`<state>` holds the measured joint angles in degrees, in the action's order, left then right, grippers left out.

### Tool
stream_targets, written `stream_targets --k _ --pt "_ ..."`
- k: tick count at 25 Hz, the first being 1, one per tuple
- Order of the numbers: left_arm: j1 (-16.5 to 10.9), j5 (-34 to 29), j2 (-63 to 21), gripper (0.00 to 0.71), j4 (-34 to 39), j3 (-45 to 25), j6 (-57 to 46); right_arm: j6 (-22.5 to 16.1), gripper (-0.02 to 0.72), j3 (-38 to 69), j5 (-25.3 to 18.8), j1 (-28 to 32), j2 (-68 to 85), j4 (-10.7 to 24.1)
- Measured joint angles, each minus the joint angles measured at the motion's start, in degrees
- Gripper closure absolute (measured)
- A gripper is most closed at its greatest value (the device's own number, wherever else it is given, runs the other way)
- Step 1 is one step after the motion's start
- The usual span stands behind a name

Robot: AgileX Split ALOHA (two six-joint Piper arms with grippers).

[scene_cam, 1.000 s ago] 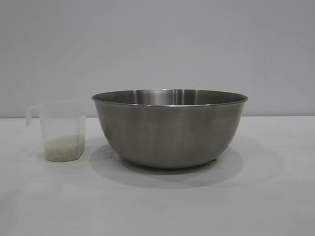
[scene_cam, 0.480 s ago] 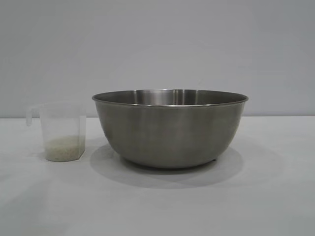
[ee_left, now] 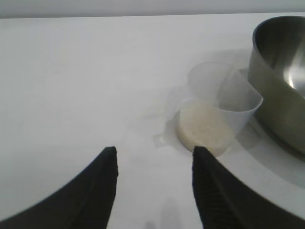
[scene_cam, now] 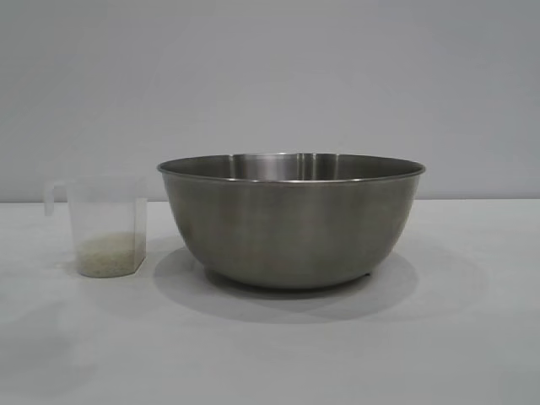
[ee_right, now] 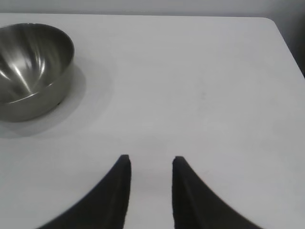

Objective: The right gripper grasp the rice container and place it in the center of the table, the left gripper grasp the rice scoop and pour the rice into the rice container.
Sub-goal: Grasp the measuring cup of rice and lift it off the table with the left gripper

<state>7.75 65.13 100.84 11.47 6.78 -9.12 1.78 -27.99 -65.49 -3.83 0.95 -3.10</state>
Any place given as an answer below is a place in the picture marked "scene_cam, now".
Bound clear plastic measuring cup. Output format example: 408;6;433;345
41;175;149;278

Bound white rice grains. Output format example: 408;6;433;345
75;231;147;278

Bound stainless steel mixing bowl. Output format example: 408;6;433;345
156;152;427;291

